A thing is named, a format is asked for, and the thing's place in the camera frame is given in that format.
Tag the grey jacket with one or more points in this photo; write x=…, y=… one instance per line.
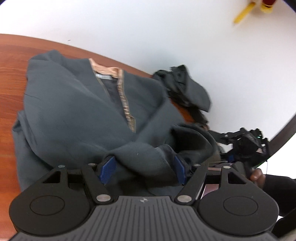
x=69, y=104

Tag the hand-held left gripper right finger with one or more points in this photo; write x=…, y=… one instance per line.
x=180, y=169

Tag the person's right forearm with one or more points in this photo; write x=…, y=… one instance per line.
x=282, y=192

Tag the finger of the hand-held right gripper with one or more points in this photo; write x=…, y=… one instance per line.
x=225, y=136
x=229, y=157

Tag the dark grey clothes pile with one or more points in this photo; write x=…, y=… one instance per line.
x=189, y=92

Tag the person's right hand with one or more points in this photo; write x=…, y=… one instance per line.
x=257, y=177

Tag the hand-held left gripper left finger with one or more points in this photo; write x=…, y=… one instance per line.
x=107, y=169

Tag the yellow object on floor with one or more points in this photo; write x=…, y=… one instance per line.
x=242, y=12

